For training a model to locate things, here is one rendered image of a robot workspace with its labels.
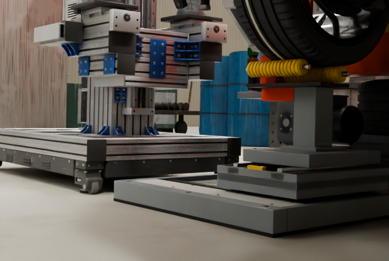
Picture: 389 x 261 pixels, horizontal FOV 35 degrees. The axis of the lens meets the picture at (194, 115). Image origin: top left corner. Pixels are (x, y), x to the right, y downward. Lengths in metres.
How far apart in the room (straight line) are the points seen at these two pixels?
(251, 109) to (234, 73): 0.43
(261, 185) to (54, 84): 4.65
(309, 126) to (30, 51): 4.54
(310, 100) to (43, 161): 1.33
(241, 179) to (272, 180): 0.14
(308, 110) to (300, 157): 0.23
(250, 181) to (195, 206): 0.20
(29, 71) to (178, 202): 4.43
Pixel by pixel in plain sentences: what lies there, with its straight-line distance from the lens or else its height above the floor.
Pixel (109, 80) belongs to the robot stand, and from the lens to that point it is 2.87.
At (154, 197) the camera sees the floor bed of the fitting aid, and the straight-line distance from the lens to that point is 2.19.
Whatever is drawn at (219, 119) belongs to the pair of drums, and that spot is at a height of 0.26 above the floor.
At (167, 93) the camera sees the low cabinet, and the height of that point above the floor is 0.61.
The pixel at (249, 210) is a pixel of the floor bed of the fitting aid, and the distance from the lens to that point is 1.83.
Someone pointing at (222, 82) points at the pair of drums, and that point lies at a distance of 6.94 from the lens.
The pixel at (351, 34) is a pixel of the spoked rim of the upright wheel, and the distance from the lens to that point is 2.29.
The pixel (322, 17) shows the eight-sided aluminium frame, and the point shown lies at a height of 0.74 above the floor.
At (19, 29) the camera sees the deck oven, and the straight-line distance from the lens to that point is 6.37.
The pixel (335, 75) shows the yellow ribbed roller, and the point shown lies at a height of 0.49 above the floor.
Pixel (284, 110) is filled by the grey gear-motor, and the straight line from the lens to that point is 2.55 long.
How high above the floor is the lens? 0.35
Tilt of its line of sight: level
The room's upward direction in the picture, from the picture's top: 1 degrees clockwise
